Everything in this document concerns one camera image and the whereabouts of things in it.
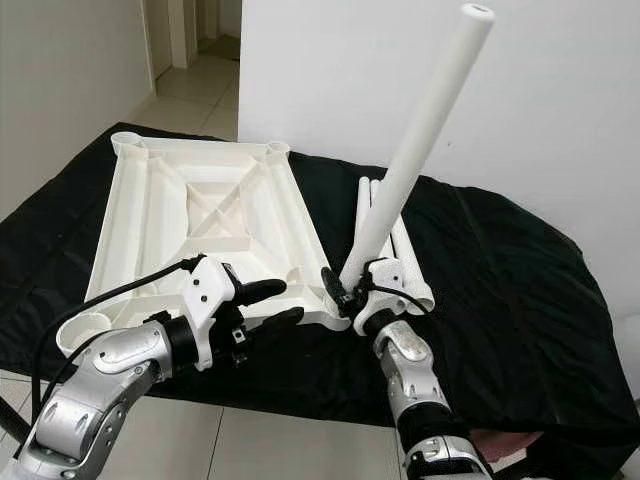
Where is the black table cloth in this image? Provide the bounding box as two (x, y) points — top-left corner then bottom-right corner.
(0, 122), (640, 476)

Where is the pink round cushion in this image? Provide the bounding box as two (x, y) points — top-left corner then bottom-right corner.
(470, 430), (526, 461)

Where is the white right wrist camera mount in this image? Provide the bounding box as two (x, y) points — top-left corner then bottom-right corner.
(363, 258), (423, 321)

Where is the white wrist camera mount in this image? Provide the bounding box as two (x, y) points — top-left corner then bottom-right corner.
(180, 256), (243, 371)
(363, 258), (423, 321)

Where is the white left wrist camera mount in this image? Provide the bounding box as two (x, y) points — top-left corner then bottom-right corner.
(180, 256), (243, 371)

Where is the white door frame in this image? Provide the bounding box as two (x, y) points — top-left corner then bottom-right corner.
(143, 0), (221, 69)

